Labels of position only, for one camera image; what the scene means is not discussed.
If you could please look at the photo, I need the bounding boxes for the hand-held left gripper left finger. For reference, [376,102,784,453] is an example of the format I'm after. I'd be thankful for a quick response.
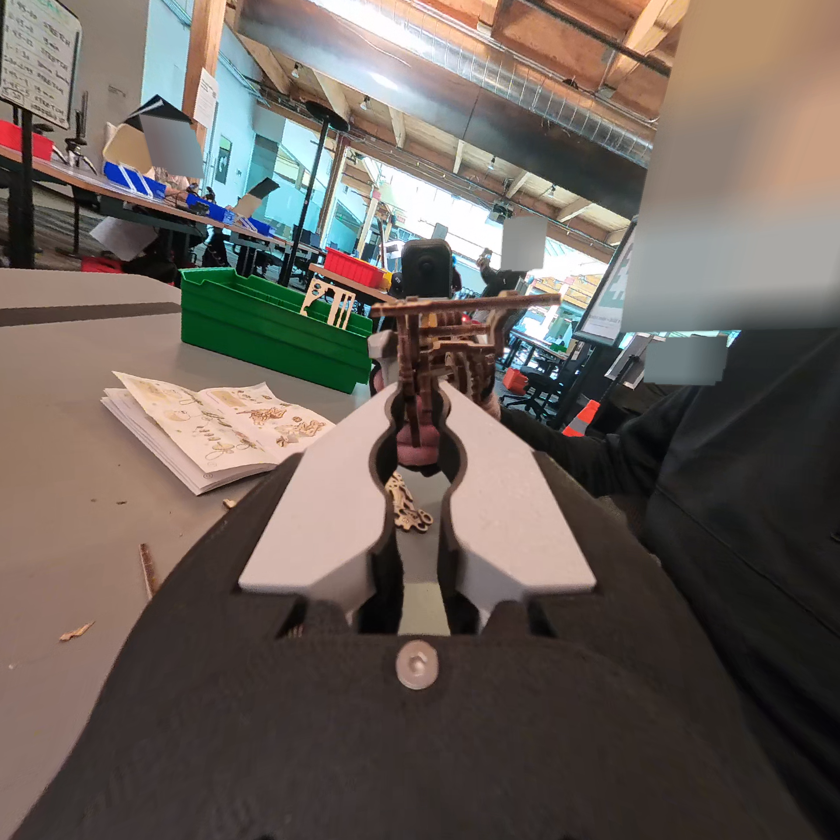
[238,386,398,606]

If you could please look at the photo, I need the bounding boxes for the stacked green plastic bins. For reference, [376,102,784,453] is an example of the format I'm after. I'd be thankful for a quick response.
[179,267,374,395]

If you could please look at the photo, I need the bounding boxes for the open instruction booklet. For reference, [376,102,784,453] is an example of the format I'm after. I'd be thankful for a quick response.
[101,371,337,496]

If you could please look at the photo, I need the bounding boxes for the blue striped storage bin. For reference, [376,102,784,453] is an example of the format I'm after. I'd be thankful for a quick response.
[185,193,273,236]
[104,161,166,199]

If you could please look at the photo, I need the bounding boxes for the orange traffic cone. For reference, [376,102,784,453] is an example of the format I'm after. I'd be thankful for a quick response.
[563,399,601,437]

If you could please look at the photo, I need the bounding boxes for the silver ventilation duct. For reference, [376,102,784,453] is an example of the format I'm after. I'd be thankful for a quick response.
[420,39,657,155]

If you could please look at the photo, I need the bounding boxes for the framed black-white marker sign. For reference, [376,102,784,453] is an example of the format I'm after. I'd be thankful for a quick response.
[573,218,652,388]

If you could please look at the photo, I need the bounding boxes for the handwritten whiteboard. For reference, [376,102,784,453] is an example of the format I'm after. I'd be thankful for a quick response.
[0,0,83,130]

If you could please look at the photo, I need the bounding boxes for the brown wooden model assembly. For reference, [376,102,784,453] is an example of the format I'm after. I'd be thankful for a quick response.
[371,293,562,454]

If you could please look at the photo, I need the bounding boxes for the black pole stand with disc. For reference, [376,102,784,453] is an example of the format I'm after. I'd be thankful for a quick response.
[287,100,352,284]

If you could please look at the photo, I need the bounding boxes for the pale wooden parts sheet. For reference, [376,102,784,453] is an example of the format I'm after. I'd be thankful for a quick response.
[384,474,434,534]

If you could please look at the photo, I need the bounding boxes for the person's right hand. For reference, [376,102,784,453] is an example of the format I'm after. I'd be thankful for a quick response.
[394,419,448,468]

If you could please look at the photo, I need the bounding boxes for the rectangular wooden cutout sheet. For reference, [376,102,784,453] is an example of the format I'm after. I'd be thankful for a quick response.
[301,279,357,329]

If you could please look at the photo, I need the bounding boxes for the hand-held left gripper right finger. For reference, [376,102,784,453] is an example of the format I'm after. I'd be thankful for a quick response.
[438,382,598,621]

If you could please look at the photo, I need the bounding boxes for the person's right forearm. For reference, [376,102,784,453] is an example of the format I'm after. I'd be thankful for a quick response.
[497,402,664,503]

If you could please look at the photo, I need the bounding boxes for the red plastic bin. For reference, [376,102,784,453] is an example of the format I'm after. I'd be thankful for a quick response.
[325,247,388,290]
[0,120,53,161]

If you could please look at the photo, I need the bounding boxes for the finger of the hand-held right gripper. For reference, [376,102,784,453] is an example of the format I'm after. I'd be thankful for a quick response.
[367,330,401,383]

